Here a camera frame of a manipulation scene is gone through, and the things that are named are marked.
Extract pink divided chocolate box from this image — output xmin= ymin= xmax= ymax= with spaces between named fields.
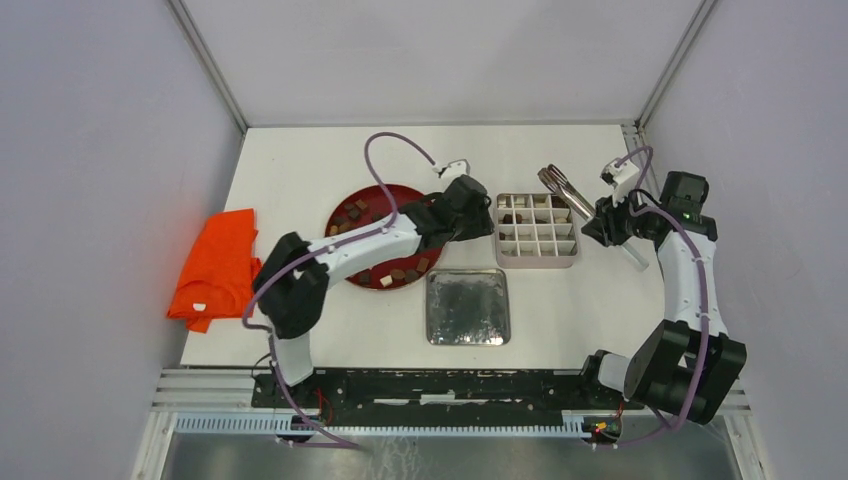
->
xmin=493 ymin=193 xmax=579 ymax=269

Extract metal serving tongs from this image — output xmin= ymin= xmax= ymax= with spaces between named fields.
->
xmin=537 ymin=164 xmax=649 ymax=272

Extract round red plate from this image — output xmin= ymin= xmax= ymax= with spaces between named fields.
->
xmin=324 ymin=183 xmax=446 ymax=291

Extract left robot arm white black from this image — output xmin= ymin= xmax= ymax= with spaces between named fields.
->
xmin=248 ymin=174 xmax=494 ymax=408

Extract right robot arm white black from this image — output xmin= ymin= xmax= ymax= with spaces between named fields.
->
xmin=577 ymin=171 xmax=747 ymax=425

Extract square metal tray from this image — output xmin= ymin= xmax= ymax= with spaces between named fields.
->
xmin=425 ymin=268 xmax=512 ymax=347

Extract orange cloth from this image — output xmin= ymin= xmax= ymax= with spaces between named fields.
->
xmin=166 ymin=209 xmax=262 ymax=333

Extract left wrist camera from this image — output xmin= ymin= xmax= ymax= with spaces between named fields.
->
xmin=433 ymin=159 xmax=470 ymax=182

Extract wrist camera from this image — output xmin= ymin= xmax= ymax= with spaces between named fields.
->
xmin=433 ymin=159 xmax=470 ymax=182
xmin=600 ymin=160 xmax=642 ymax=207

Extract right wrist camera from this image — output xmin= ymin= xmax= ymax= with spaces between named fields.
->
xmin=600 ymin=160 xmax=642 ymax=207

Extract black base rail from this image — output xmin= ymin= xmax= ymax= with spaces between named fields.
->
xmin=251 ymin=368 xmax=641 ymax=427

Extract white toothed cable strip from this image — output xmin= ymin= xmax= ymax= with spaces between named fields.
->
xmin=174 ymin=412 xmax=590 ymax=439

